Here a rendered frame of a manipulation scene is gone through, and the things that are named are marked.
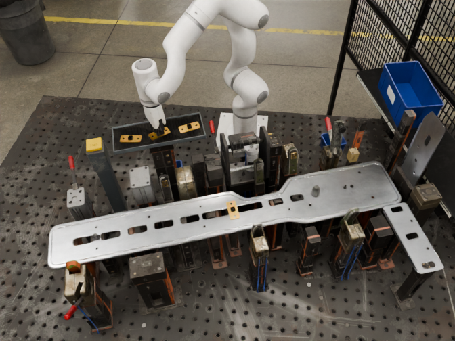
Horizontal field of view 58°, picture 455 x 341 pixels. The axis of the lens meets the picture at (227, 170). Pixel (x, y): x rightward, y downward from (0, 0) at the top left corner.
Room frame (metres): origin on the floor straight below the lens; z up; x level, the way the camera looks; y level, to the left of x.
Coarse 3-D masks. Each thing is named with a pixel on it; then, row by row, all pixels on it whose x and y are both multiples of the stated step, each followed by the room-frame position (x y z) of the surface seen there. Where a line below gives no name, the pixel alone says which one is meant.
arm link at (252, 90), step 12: (240, 72) 1.46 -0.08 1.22; (252, 72) 1.47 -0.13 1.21; (240, 84) 1.42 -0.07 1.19; (252, 84) 1.39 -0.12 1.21; (264, 84) 1.40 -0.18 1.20; (240, 96) 1.40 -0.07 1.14; (252, 96) 1.36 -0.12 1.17; (264, 96) 1.37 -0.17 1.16; (240, 108) 1.41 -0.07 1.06; (252, 108) 1.41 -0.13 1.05
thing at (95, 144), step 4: (88, 140) 1.15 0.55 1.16; (92, 140) 1.15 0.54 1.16; (96, 140) 1.15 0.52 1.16; (100, 140) 1.15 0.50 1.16; (88, 144) 1.13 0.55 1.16; (92, 144) 1.13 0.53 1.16; (96, 144) 1.13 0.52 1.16; (100, 144) 1.13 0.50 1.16; (88, 148) 1.11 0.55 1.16; (92, 148) 1.11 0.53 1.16; (96, 148) 1.11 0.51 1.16; (100, 148) 1.11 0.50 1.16
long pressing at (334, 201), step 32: (224, 192) 0.98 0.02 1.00; (288, 192) 0.97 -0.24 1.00; (320, 192) 0.96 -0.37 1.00; (352, 192) 0.95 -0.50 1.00; (384, 192) 0.94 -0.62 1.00; (64, 224) 0.86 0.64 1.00; (96, 224) 0.86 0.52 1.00; (128, 224) 0.85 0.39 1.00; (192, 224) 0.84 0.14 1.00; (224, 224) 0.83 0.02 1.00; (64, 256) 0.72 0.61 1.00; (96, 256) 0.72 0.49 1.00
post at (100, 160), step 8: (104, 144) 1.16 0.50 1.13; (88, 152) 1.11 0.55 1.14; (96, 152) 1.10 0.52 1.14; (104, 152) 1.11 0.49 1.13; (96, 160) 1.10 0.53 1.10; (104, 160) 1.10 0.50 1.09; (96, 168) 1.10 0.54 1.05; (104, 168) 1.10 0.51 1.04; (112, 168) 1.16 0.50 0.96; (104, 176) 1.10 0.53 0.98; (112, 176) 1.11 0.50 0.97; (104, 184) 1.10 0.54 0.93; (112, 184) 1.11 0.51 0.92; (112, 192) 1.11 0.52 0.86; (120, 192) 1.13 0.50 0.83; (112, 200) 1.10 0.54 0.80; (120, 200) 1.11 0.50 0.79; (112, 208) 1.10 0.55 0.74; (120, 208) 1.11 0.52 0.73
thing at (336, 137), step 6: (336, 120) 1.16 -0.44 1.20; (342, 120) 1.14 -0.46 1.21; (336, 126) 1.12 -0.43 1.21; (342, 126) 1.12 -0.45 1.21; (336, 132) 1.12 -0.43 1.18; (342, 132) 1.10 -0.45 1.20; (336, 138) 1.12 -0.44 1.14; (330, 144) 1.13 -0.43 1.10; (336, 144) 1.12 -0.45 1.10; (330, 150) 1.11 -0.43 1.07
